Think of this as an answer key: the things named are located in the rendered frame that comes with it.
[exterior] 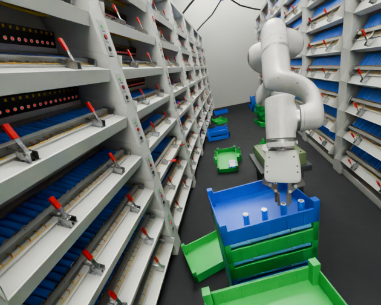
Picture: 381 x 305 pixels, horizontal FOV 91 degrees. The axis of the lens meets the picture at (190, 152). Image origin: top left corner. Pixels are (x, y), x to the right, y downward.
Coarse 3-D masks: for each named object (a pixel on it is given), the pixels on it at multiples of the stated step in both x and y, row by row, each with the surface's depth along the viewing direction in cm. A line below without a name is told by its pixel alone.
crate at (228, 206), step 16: (208, 192) 70; (224, 192) 73; (240, 192) 73; (256, 192) 74; (272, 192) 72; (224, 208) 70; (240, 208) 68; (256, 208) 67; (272, 208) 65; (288, 208) 63; (224, 224) 53; (240, 224) 62; (256, 224) 54; (272, 224) 55; (288, 224) 56; (304, 224) 56; (224, 240) 55; (240, 240) 56
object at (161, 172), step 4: (168, 136) 158; (172, 136) 155; (176, 136) 157; (180, 136) 156; (176, 140) 155; (180, 140) 157; (172, 148) 141; (176, 148) 142; (168, 152) 134; (172, 152) 135; (176, 152) 139; (168, 156) 129; (172, 156) 130; (160, 164) 118; (168, 164) 120; (160, 168) 114; (164, 168) 114; (168, 168) 122; (160, 172) 101; (164, 172) 113; (160, 176) 106; (160, 180) 106
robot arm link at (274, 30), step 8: (272, 24) 65; (280, 24) 64; (264, 32) 67; (272, 32) 64; (280, 32) 63; (288, 32) 73; (296, 32) 76; (264, 40) 66; (272, 40) 63; (280, 40) 62; (288, 40) 73; (296, 40) 75; (296, 48) 76
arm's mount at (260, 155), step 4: (264, 144) 142; (256, 148) 138; (260, 148) 137; (296, 148) 124; (300, 148) 123; (256, 152) 138; (260, 152) 130; (264, 152) 129; (300, 152) 118; (304, 152) 117; (256, 156) 140; (260, 156) 129; (264, 156) 124; (300, 156) 118; (304, 156) 118; (260, 160) 131; (264, 160) 120; (300, 160) 119; (304, 160) 119
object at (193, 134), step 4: (192, 132) 211; (196, 132) 226; (188, 136) 210; (192, 136) 212; (196, 136) 220; (188, 140) 187; (192, 140) 207; (196, 140) 218; (188, 144) 196; (192, 144) 198; (188, 148) 187; (192, 148) 190
